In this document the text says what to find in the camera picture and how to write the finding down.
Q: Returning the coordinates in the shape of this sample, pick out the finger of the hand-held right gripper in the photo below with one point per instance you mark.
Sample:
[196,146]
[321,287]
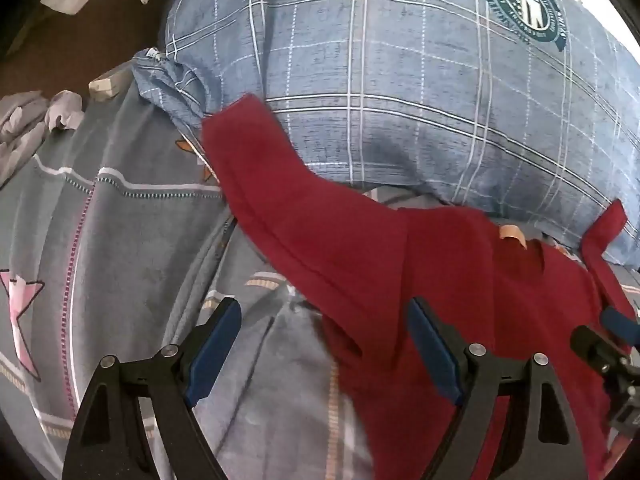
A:
[597,345]

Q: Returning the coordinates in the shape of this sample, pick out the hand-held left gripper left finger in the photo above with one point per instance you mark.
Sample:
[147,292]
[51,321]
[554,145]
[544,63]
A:
[214,347]

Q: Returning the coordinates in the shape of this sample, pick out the grey star-print bed sheet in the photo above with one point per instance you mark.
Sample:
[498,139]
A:
[135,240]

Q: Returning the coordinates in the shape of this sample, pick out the small wooden block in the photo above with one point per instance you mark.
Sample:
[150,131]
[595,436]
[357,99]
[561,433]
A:
[107,85]

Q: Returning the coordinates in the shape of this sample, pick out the blue plaid pillow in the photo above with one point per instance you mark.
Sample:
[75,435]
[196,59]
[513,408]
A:
[390,80]

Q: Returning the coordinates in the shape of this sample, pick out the dark red shirt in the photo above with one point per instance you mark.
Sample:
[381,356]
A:
[380,265]

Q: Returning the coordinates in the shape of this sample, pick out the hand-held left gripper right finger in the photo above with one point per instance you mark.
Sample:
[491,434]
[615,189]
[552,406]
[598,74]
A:
[434,347]

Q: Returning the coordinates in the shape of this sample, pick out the light grey crumpled cloth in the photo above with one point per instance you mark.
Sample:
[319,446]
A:
[25,125]

